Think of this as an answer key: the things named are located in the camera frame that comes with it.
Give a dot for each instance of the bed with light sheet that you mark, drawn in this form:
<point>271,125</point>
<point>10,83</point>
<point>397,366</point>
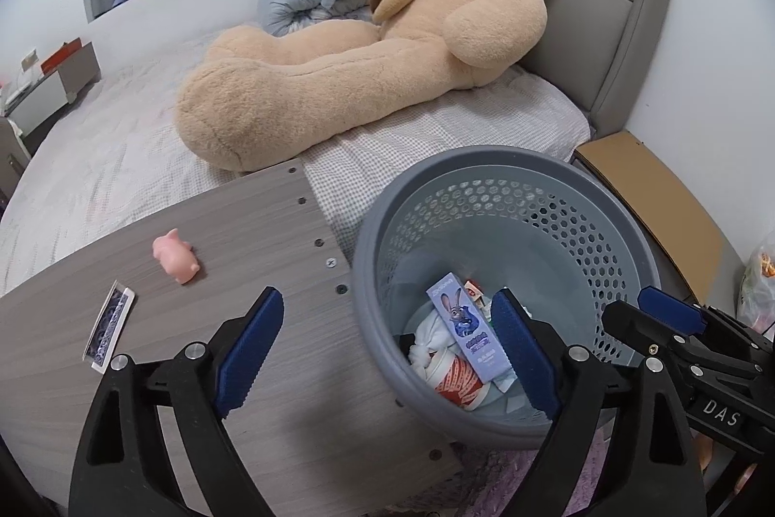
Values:
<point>121,129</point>

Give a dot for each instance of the cream red snack packet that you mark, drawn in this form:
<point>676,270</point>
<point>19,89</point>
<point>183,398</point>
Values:
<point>460,379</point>

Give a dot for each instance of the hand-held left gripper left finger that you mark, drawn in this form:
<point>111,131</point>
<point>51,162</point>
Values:
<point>251,350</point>

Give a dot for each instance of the small white red box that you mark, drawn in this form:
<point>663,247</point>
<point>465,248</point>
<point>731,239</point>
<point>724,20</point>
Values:
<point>474,290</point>

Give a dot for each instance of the grey upholstered headboard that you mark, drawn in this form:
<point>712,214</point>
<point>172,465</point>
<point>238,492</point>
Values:
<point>605,26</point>

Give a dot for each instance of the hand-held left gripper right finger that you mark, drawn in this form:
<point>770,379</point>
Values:
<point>524,353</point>

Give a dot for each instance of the folded blue-grey quilt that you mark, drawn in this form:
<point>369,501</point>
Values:
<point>290,11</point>

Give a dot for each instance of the grey perforated plastic basket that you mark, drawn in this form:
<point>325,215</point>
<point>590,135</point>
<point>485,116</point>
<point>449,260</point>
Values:
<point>545,226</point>

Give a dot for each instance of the large tan teddy bear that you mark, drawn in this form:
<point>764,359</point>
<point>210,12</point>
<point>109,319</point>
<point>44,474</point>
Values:
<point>363,69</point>

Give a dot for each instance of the brown cardboard sheet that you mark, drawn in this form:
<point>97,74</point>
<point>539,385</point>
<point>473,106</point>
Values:
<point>654,208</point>

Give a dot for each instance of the clear plastic bag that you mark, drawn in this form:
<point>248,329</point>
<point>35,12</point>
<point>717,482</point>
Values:
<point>760,287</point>

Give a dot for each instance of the pink pig toy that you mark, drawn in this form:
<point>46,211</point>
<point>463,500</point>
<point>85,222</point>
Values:
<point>178,259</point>

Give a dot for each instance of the patterned card pack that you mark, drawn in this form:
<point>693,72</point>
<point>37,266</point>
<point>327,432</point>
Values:
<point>109,326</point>

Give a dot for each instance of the white grey cabinet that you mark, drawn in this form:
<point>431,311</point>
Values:
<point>48,93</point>

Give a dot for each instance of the purple carton box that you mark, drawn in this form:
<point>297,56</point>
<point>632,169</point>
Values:
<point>466,323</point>

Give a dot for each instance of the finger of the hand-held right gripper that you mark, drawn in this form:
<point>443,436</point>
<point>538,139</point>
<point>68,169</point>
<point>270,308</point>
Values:
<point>642,329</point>
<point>672,308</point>

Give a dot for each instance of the white cloth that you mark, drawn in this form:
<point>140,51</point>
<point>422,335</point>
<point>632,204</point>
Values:
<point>433,335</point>

